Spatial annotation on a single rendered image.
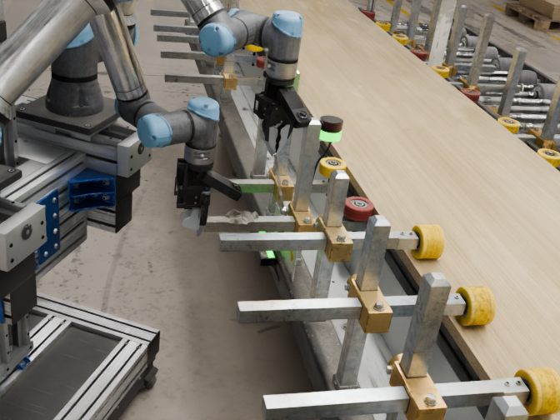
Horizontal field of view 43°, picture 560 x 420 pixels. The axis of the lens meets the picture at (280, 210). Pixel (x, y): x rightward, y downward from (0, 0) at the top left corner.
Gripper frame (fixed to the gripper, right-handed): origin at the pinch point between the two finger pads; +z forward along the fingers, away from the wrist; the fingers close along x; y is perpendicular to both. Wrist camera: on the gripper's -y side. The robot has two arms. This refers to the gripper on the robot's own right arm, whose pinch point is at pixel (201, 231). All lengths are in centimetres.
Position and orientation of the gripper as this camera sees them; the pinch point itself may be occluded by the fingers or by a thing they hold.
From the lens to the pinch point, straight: 181.9
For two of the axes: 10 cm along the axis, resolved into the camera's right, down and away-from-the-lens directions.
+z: -1.3, 8.7, 4.7
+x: 2.1, 4.9, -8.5
